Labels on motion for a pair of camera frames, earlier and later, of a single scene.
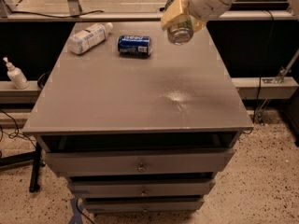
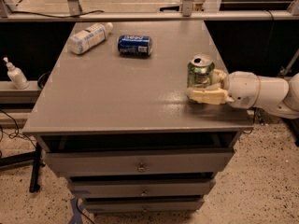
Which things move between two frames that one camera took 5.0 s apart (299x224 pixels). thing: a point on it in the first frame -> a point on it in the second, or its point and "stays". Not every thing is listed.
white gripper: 206,1 -> 243,89
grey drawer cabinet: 139,124 stays
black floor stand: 34,156 stays
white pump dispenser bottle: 17,76 stays
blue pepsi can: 135,45 stays
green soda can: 179,33 -> 200,68
